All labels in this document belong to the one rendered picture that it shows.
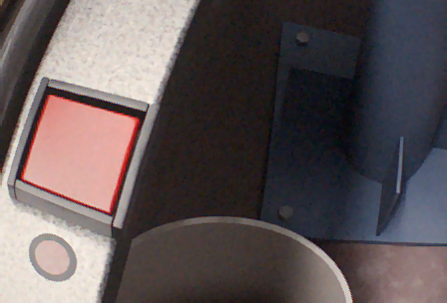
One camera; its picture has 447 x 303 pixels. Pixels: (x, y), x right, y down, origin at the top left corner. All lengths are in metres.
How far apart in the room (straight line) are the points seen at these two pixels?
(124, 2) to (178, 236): 0.59
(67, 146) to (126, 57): 0.08
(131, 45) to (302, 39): 1.15
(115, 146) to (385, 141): 1.01
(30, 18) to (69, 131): 0.10
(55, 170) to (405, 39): 0.85
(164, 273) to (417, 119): 0.45
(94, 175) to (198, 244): 0.67
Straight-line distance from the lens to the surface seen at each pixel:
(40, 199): 0.56
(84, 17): 0.65
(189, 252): 1.24
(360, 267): 1.60
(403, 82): 1.43
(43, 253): 0.56
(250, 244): 1.23
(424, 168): 1.69
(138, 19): 0.64
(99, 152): 0.58
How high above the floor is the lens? 1.43
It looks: 58 degrees down
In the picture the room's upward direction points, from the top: 9 degrees clockwise
